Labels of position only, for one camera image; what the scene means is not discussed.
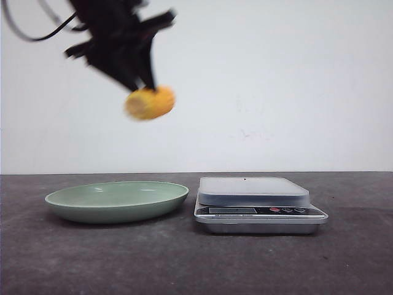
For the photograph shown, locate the yellow corn cob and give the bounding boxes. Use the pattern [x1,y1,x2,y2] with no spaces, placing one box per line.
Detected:
[123,85,176,120]

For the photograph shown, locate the silver digital kitchen scale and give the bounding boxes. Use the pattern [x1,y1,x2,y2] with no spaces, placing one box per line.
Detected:
[194,176,329,235]

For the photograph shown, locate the green round plate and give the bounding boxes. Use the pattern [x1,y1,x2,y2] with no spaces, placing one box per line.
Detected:
[45,181,189,224]

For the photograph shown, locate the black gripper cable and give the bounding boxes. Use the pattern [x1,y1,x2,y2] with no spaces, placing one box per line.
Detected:
[1,0,81,43]

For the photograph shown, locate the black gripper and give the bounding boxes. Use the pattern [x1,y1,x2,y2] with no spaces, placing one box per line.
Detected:
[65,1,176,92]

